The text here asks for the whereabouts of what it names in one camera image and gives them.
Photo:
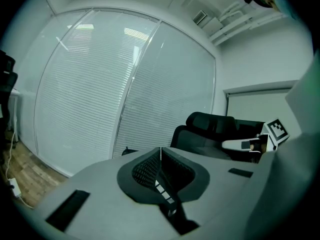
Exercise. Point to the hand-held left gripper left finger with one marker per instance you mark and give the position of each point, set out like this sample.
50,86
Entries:
146,171

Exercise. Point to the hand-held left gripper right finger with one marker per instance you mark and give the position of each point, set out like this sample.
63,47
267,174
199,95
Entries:
178,174

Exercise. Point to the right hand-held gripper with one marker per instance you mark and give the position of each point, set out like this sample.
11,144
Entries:
276,132

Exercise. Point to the black mesh chair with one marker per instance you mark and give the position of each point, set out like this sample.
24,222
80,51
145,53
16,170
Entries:
200,136

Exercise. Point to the black armrest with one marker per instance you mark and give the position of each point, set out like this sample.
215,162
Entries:
130,151

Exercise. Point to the white roller blind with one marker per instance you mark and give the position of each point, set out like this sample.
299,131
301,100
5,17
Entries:
252,106

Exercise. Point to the glass partition with white blinds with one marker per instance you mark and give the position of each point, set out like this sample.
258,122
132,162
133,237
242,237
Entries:
100,96

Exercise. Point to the white pipe bundle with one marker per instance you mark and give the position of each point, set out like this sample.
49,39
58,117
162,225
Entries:
240,21

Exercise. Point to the white power strip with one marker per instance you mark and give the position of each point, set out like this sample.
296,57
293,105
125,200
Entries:
14,187

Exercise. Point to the white ceiling air vent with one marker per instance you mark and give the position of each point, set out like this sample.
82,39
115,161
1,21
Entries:
199,17

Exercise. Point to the white desk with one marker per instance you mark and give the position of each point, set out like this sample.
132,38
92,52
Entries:
17,114

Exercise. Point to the white wall-mounted box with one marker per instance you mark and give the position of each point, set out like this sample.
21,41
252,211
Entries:
212,26

